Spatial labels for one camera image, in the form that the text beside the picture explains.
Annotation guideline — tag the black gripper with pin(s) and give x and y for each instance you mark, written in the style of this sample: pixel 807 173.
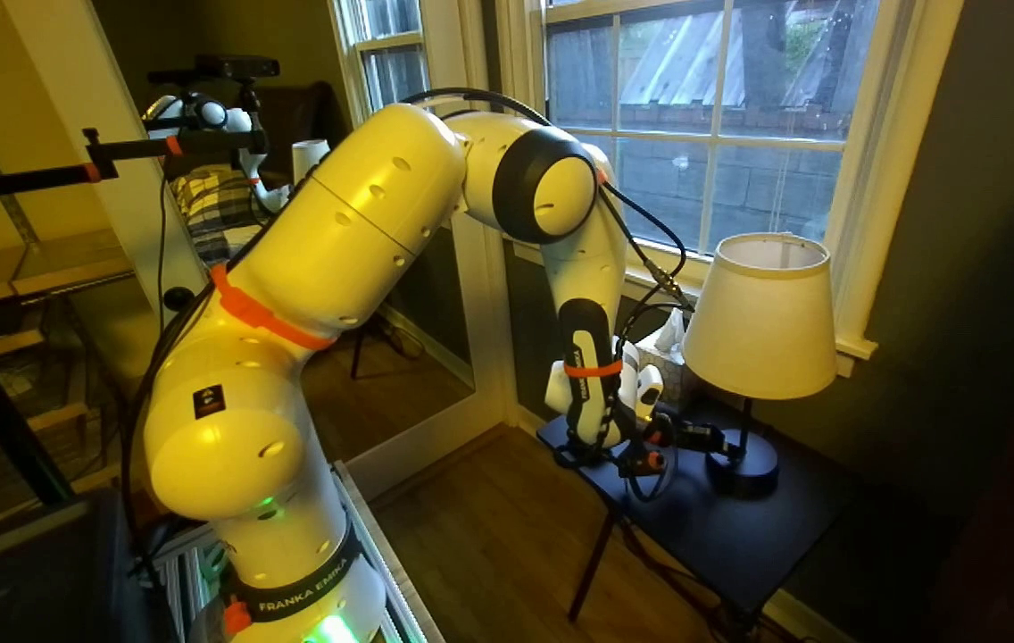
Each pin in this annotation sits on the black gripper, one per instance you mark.
pixel 676 436

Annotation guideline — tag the black camera boom bar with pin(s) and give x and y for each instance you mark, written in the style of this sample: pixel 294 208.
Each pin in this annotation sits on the black camera boom bar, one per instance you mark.
pixel 19 180

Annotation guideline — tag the white tissue box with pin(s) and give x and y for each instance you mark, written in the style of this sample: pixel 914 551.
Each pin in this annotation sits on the white tissue box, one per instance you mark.
pixel 665 339

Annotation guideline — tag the white framed leaning mirror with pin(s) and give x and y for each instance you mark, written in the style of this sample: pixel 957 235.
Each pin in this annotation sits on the white framed leaning mirror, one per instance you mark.
pixel 412 379

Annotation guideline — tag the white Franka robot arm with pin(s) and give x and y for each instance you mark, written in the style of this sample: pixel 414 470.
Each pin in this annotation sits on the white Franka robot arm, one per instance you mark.
pixel 294 297

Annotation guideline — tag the exterior camera on boom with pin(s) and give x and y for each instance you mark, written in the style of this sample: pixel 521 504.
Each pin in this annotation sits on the exterior camera on boom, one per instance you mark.
pixel 209 114

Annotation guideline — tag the table lamp with white shade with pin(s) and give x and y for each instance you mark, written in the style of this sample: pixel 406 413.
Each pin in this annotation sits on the table lamp with white shade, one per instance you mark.
pixel 763 322

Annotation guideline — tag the white framed window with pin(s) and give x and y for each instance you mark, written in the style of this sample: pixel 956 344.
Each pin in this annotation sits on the white framed window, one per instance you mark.
pixel 708 130

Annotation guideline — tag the black side table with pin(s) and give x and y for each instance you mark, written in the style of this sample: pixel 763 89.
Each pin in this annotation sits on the black side table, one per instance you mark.
pixel 745 536

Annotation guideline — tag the robot mounting cart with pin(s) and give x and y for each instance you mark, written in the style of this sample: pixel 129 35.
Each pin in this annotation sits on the robot mounting cart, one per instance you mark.
pixel 393 560

